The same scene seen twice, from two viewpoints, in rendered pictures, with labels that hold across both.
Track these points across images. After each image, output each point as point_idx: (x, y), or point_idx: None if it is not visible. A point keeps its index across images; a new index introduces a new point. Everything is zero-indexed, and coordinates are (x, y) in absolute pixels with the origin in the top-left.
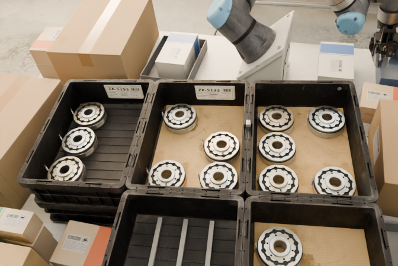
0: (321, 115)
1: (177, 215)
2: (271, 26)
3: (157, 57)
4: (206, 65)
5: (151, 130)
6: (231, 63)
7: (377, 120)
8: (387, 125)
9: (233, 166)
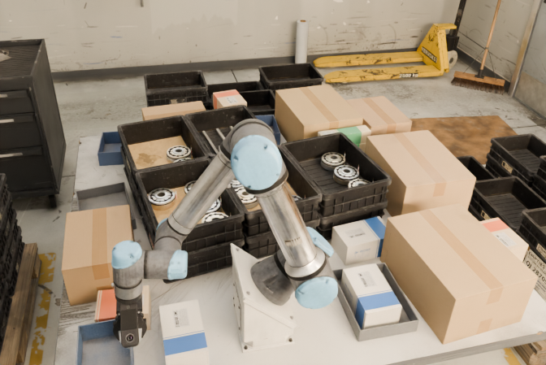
0: None
1: None
2: (269, 308)
3: (378, 268)
4: (337, 316)
5: (298, 181)
6: (311, 328)
7: None
8: (127, 238)
9: None
